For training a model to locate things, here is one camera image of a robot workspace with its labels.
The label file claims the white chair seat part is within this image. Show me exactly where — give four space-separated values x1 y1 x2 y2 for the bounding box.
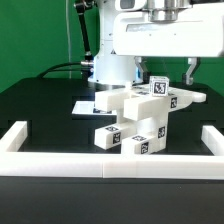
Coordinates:
127 84 168 136

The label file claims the white chair back bar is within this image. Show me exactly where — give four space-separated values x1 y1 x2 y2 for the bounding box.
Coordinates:
123 87 206 121

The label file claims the white U-shaped fence frame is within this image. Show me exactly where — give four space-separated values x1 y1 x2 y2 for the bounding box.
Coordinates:
0 121 224 180

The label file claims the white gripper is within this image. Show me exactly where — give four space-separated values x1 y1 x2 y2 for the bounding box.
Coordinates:
113 0 224 85

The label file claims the black cable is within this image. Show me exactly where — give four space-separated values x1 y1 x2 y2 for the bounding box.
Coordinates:
36 61 92 79

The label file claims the black camera stand pole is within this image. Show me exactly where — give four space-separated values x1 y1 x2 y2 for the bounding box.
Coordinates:
73 0 96 68

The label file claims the white tag sheet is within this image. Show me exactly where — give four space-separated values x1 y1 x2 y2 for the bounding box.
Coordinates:
72 101 116 116

